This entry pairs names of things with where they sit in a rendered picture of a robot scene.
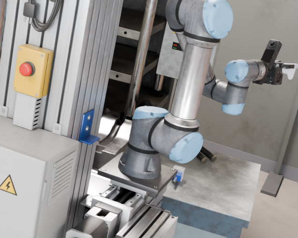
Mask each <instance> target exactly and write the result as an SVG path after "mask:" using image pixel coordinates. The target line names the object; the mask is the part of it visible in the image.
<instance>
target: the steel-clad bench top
mask: <svg viewBox="0 0 298 238"><path fill-rule="evenodd" d="M208 151H210V150H208ZM210 152H211V153H212V154H213V155H215V156H216V157H217V158H216V160H215V161H212V160H210V159H209V158H208V157H207V156H205V155H204V154H203V153H201V152H200V153H201V154H202V155H203V156H205V157H206V158H207V161H206V162H205V163H202V162H201V161H200V160H199V159H198V158H197V157H194V158H193V159H192V160H191V161H189V162H187V163H178V162H176V161H173V160H171V159H170V158H168V157H166V156H165V155H163V154H161V153H160V160H161V164H162V165H165V166H168V167H170V168H173V167H174V166H175V165H176V166H180V167H184V168H185V171H184V176H183V179H182V181H180V182H179V181H176V182H175V183H173V180H171V181H170V182H169V183H168V186H167V190H166V192H165V193H164V194H163V196H165V197H168V198H172V199H175V200H178V201H181V202H185V203H188V204H192V205H195V206H198V207H202V208H205V209H208V210H212V211H215V212H219V213H222V214H225V215H229V216H232V217H236V218H239V219H242V220H245V221H250V218H251V213H252V208H253V203H254V196H255V192H256V187H257V182H258V177H259V172H260V167H261V165H260V164H257V163H254V162H250V161H246V160H242V159H239V158H235V157H232V156H228V155H225V154H221V153H217V152H214V151H210Z"/></svg>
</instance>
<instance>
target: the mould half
mask: <svg viewBox="0 0 298 238"><path fill-rule="evenodd" d="M116 119H117V118H116V117H114V116H111V115H103V116H102V118H101V123H100V128H99V133H98V137H99V138H100V139H99V140H97V145H99V146H103V147H106V148H105V149H104V150H102V153H97V152H95V156H94V161H93V166H92V167H93V168H96V169H100V168H101V167H103V166H104V165H105V164H107V163H108V162H109V161H111V160H112V159H113V158H114V157H116V156H117V155H119V154H120V153H121V152H124V151H125V149H126V147H127V144H128V140H129V135H130V130H131V124H132V121H131V120H128V119H125V121H124V122H123V124H122V126H121V128H120V130H119V132H118V134H117V135H116V137H115V139H114V140H113V141H111V142H110V143H109V144H107V145H100V144H99V142H100V141H101V140H103V139H104V138H105V137H106V136H107V135H108V133H109V132H110V130H111V128H112V126H113V124H114V122H115V121H116Z"/></svg>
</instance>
